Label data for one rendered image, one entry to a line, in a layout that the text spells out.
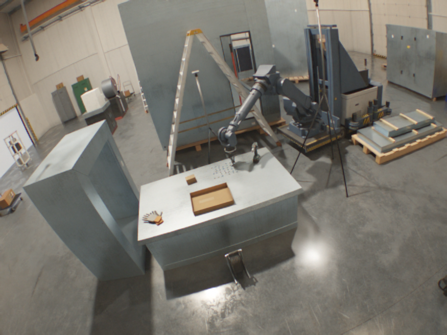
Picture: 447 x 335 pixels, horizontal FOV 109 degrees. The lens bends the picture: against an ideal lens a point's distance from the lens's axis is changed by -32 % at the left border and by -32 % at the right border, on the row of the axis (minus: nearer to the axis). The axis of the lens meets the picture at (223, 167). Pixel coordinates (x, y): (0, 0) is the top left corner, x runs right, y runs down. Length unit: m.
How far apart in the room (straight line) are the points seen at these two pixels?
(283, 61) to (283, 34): 0.99
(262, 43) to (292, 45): 4.04
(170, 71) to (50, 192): 3.03
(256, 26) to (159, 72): 1.99
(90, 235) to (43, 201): 0.59
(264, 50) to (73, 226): 4.17
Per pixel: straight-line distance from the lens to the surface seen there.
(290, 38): 8.57
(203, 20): 4.40
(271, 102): 4.90
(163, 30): 4.37
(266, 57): 4.69
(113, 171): 3.18
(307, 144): 3.91
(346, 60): 4.42
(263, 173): 2.67
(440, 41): 7.99
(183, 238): 2.46
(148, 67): 4.41
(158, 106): 4.55
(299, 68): 8.75
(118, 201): 3.48
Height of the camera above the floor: 2.23
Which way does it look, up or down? 33 degrees down
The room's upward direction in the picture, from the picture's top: 14 degrees counter-clockwise
